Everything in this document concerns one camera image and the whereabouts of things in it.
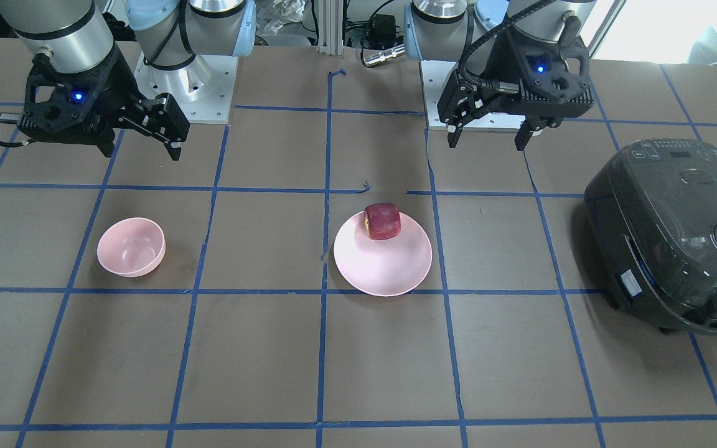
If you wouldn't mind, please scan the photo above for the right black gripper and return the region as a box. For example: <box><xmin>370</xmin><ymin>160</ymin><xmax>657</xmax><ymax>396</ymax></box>
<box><xmin>19</xmin><ymin>53</ymin><xmax>190</xmax><ymax>161</ymax></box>

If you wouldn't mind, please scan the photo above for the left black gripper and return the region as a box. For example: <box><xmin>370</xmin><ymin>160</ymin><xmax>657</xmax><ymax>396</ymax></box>
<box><xmin>436</xmin><ymin>28</ymin><xmax>593</xmax><ymax>151</ymax></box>

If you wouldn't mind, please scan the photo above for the red apple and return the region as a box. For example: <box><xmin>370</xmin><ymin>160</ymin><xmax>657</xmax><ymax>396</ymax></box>
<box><xmin>363</xmin><ymin>202</ymin><xmax>402</xmax><ymax>241</ymax></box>

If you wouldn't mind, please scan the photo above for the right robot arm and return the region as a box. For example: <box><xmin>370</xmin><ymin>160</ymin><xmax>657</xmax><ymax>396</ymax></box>
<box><xmin>0</xmin><ymin>1</ymin><xmax>256</xmax><ymax>161</ymax></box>

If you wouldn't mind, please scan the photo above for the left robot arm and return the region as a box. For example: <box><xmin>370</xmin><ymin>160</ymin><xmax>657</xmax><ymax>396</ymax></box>
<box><xmin>404</xmin><ymin>1</ymin><xmax>594</xmax><ymax>151</ymax></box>

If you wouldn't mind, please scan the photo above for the pink bowl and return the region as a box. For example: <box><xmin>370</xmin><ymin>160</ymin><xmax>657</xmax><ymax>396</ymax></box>
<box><xmin>96</xmin><ymin>217</ymin><xmax>167</xmax><ymax>278</ymax></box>

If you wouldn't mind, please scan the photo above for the pink plate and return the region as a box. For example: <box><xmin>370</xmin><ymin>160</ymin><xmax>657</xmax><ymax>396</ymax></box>
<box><xmin>332</xmin><ymin>212</ymin><xmax>433</xmax><ymax>297</ymax></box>

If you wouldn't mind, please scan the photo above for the black rice cooker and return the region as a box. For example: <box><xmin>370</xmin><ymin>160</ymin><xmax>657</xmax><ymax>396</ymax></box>
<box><xmin>584</xmin><ymin>139</ymin><xmax>717</xmax><ymax>337</ymax></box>

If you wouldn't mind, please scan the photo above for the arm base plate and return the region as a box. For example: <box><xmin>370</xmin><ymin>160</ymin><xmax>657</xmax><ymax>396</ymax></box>
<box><xmin>419</xmin><ymin>59</ymin><xmax>543</xmax><ymax>133</ymax></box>
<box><xmin>134</xmin><ymin>55</ymin><xmax>241</xmax><ymax>124</ymax></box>

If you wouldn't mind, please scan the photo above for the aluminium frame post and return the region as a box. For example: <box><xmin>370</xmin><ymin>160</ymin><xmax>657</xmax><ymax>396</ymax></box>
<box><xmin>314</xmin><ymin>0</ymin><xmax>346</xmax><ymax>56</ymax></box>

